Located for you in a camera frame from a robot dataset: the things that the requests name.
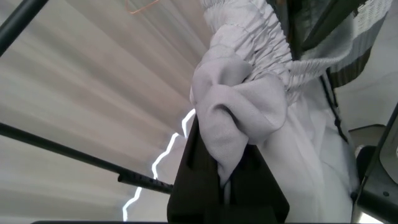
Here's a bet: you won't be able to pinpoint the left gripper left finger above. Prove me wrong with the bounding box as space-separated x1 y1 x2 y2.
167 116 224 223

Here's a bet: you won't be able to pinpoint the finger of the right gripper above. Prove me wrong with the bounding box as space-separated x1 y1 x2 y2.
287 0 369 62

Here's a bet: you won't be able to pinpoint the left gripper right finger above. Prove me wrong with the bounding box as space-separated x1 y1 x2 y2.
229 142 290 223

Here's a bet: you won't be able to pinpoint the pale grey shorts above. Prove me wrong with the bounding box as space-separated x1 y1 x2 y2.
189 0 361 223

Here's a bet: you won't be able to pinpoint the white laundry basket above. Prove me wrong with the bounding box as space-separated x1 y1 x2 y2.
300 0 394 88

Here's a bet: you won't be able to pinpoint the pink clothes hanger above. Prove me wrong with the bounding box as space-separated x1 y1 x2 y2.
126 0 161 15

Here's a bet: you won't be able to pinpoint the white curtain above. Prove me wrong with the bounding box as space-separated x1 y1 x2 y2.
0 0 218 222

